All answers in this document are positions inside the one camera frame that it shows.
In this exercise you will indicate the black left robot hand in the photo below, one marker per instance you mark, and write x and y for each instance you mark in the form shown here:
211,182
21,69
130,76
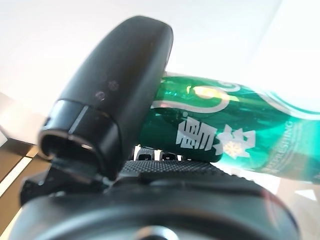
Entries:
120,82

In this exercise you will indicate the green drink can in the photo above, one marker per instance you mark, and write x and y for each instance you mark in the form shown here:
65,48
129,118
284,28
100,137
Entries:
225,120

